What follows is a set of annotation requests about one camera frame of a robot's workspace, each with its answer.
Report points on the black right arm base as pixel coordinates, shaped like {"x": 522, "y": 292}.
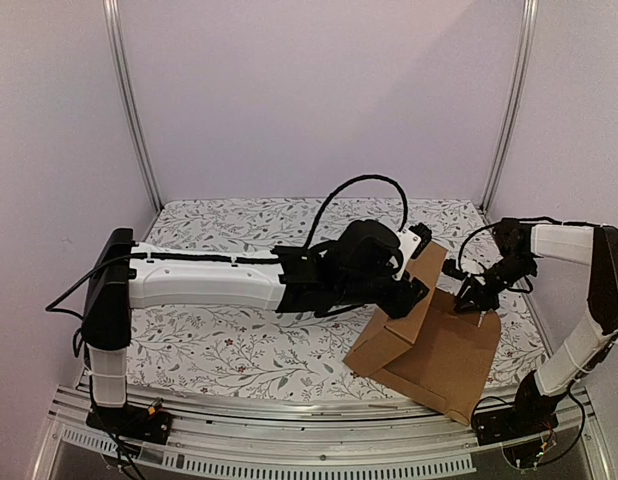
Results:
{"x": 513, "y": 421}

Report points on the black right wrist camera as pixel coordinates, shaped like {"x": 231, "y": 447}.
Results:
{"x": 451, "y": 269}

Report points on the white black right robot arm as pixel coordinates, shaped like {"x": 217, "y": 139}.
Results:
{"x": 570, "y": 270}

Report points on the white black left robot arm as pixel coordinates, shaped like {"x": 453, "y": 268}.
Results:
{"x": 366, "y": 265}

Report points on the left aluminium frame post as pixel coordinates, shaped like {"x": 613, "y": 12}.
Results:
{"x": 113, "y": 22}

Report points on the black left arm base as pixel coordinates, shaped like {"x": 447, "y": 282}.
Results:
{"x": 149, "y": 424}

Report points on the floral white table mat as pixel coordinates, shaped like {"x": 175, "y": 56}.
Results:
{"x": 250, "y": 353}

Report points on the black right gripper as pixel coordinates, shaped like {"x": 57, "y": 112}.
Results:
{"x": 478, "y": 292}

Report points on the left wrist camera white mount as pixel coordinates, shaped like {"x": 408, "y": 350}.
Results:
{"x": 411, "y": 243}

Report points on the right aluminium frame post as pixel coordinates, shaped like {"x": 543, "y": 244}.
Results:
{"x": 521, "y": 64}

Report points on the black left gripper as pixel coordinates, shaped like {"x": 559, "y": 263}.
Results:
{"x": 407, "y": 300}

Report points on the aluminium frame post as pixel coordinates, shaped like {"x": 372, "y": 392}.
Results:
{"x": 113, "y": 22}
{"x": 521, "y": 64}

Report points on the aluminium front rail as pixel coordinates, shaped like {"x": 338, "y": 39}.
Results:
{"x": 232, "y": 438}

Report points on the brown cardboard box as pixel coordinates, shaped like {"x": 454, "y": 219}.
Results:
{"x": 434, "y": 356}

